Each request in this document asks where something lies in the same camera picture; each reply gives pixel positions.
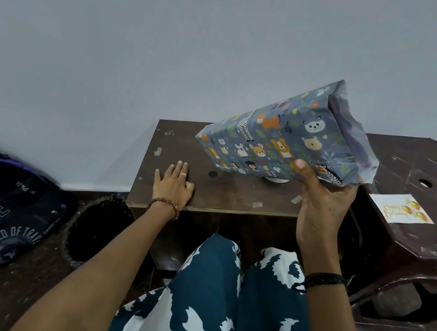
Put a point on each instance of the person's left hand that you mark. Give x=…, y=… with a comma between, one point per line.
x=173, y=189

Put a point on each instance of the person's right hand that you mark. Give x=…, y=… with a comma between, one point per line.
x=322, y=217

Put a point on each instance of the happy birthday card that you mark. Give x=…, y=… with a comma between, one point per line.
x=395, y=208

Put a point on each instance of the person's left forearm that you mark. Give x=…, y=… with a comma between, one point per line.
x=87, y=278

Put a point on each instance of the small dark wooden table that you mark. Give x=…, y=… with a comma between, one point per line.
x=231, y=189

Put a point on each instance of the brown plastic stool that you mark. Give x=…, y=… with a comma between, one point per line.
x=392, y=250

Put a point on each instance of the black lined trash bin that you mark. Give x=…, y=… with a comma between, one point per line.
x=89, y=230

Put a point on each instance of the teal white patterned trousers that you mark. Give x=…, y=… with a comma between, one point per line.
x=216, y=307

